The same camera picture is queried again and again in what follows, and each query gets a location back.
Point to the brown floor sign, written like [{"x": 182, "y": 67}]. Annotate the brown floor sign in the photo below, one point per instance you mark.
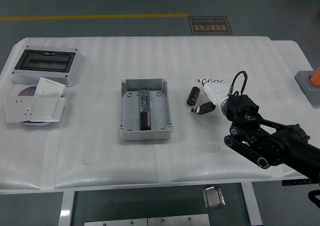
[{"x": 210, "y": 25}]

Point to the silver metal bracket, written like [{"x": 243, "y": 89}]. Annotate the silver metal bracket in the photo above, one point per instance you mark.
[{"x": 213, "y": 197}]

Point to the grey block base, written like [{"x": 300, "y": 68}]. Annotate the grey block base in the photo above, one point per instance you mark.
[{"x": 307, "y": 87}]

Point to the open grey junction box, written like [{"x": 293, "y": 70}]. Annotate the open grey junction box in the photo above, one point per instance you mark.
[{"x": 145, "y": 108}]

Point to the white switch panel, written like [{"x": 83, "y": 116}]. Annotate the white switch panel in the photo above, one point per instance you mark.
[
  {"x": 48, "y": 108},
  {"x": 49, "y": 87}
]

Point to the black table control panel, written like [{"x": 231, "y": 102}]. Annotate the black table control panel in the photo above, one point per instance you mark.
[{"x": 297, "y": 182}]

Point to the white table frame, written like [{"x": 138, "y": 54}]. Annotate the white table frame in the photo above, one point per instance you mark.
[{"x": 160, "y": 201}]

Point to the grey distribution box dark cover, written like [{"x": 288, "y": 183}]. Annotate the grey distribution box dark cover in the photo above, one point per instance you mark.
[{"x": 45, "y": 66}]

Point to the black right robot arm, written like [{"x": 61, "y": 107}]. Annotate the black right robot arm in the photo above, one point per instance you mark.
[{"x": 270, "y": 135}]

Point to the white foam table mat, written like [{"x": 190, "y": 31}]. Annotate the white foam table mat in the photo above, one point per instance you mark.
[{"x": 155, "y": 60}]

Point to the white wall socket panel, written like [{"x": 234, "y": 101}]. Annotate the white wall socket panel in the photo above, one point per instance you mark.
[{"x": 20, "y": 109}]

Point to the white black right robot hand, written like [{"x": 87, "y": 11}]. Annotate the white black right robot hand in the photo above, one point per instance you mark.
[{"x": 215, "y": 90}]

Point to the purple round plate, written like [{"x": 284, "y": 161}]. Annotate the purple round plate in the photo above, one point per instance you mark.
[{"x": 28, "y": 92}]

